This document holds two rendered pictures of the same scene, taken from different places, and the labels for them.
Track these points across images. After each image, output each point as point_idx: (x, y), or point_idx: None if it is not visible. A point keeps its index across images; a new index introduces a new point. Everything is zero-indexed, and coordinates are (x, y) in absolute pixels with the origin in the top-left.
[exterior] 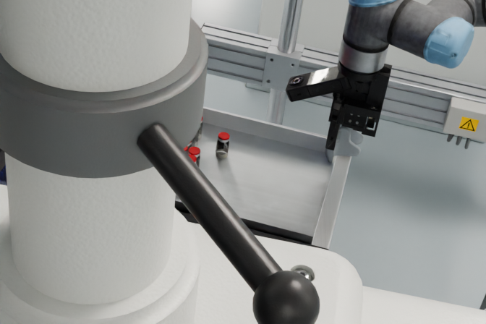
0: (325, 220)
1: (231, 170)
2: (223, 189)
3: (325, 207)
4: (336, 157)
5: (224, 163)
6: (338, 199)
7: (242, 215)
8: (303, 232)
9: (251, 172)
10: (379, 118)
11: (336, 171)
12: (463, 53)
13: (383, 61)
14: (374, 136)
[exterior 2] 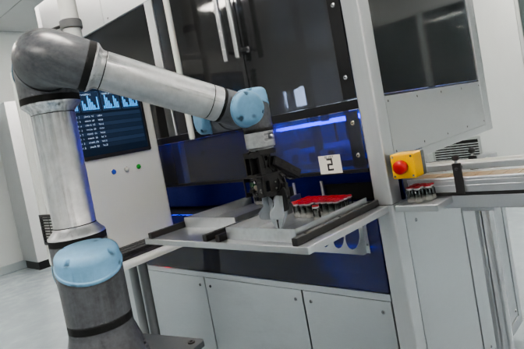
0: (245, 241)
1: (303, 223)
2: (288, 223)
3: (253, 241)
4: (289, 237)
5: (310, 221)
6: (256, 244)
7: (267, 227)
8: (230, 226)
9: (298, 226)
10: (243, 182)
11: (281, 243)
12: (198, 125)
13: (247, 144)
14: (246, 197)
